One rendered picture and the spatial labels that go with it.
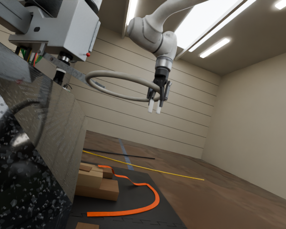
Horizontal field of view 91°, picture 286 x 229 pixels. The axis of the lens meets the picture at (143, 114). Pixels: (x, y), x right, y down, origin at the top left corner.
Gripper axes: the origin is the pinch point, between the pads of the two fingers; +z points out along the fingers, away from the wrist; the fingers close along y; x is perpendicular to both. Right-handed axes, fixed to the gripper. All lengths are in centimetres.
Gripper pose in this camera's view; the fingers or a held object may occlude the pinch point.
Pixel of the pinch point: (155, 107)
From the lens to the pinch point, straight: 75.0
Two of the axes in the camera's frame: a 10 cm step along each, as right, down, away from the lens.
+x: -5.8, -2.0, -7.9
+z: -2.1, 9.7, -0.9
